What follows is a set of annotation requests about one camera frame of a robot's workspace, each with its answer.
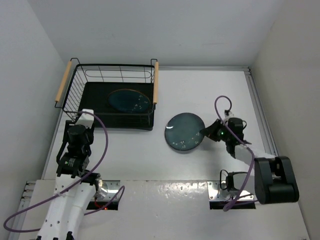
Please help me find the right wooden rack handle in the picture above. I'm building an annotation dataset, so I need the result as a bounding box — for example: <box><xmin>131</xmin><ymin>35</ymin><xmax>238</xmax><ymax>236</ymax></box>
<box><xmin>153</xmin><ymin>61</ymin><xmax>159</xmax><ymax>105</ymax></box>

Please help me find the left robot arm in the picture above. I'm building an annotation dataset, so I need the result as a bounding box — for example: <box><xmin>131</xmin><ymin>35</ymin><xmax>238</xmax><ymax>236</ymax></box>
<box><xmin>36</xmin><ymin>120</ymin><xmax>100</xmax><ymax>240</ymax></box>

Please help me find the left wooden rack handle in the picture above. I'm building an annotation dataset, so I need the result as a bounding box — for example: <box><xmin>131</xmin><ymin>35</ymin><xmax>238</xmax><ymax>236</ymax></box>
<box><xmin>55</xmin><ymin>60</ymin><xmax>72</xmax><ymax>103</ymax></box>

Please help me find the purple cable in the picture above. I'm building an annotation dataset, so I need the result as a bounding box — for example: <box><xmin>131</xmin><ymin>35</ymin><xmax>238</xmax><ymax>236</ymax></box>
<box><xmin>2</xmin><ymin>112</ymin><xmax>126</xmax><ymax>232</ymax></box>
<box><xmin>214</xmin><ymin>95</ymin><xmax>256</xmax><ymax>212</ymax></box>

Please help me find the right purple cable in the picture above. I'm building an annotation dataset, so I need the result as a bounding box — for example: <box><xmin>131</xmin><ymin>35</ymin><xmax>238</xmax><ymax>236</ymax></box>
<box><xmin>214</xmin><ymin>95</ymin><xmax>256</xmax><ymax>212</ymax></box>

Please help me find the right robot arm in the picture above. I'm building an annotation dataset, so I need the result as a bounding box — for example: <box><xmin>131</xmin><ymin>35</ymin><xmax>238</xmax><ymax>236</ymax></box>
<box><xmin>200</xmin><ymin>117</ymin><xmax>300</xmax><ymax>205</ymax></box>

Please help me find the black wire dish rack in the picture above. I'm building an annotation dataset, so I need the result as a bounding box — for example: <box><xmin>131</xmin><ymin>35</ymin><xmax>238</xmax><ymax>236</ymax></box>
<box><xmin>54</xmin><ymin>58</ymin><xmax>159</xmax><ymax>132</ymax></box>

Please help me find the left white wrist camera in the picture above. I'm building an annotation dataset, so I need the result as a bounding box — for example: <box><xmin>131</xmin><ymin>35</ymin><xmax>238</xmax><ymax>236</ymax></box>
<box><xmin>75</xmin><ymin>108</ymin><xmax>95</xmax><ymax>129</ymax></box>

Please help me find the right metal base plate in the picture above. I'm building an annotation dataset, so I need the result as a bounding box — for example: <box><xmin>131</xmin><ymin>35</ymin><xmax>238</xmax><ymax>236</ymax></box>
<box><xmin>206</xmin><ymin>180</ymin><xmax>256</xmax><ymax>202</ymax></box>

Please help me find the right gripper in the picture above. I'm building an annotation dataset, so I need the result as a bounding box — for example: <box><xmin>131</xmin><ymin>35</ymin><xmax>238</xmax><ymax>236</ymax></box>
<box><xmin>200</xmin><ymin>118</ymin><xmax>231</xmax><ymax>143</ymax></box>

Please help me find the wooden rack handle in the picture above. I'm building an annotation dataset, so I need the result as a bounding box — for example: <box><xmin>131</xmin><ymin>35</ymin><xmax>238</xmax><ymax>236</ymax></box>
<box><xmin>153</xmin><ymin>61</ymin><xmax>159</xmax><ymax>105</ymax></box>
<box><xmin>55</xmin><ymin>60</ymin><xmax>72</xmax><ymax>103</ymax></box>

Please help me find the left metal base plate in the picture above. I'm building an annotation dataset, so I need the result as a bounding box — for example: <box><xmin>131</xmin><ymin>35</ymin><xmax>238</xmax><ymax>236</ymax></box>
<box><xmin>97</xmin><ymin>180</ymin><xmax>121</xmax><ymax>201</ymax></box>

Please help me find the teal plate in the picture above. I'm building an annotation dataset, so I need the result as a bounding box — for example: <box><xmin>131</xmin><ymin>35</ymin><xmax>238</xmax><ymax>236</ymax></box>
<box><xmin>107</xmin><ymin>88</ymin><xmax>151</xmax><ymax>113</ymax></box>
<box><xmin>164</xmin><ymin>112</ymin><xmax>205</xmax><ymax>152</ymax></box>

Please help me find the metal base plate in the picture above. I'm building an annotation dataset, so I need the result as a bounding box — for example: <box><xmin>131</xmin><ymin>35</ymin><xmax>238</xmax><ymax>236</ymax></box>
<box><xmin>206</xmin><ymin>180</ymin><xmax>256</xmax><ymax>202</ymax></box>
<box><xmin>97</xmin><ymin>180</ymin><xmax>121</xmax><ymax>201</ymax></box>

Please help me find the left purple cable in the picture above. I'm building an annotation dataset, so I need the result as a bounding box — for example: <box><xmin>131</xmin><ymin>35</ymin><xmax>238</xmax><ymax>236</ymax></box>
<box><xmin>2</xmin><ymin>112</ymin><xmax>126</xmax><ymax>232</ymax></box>

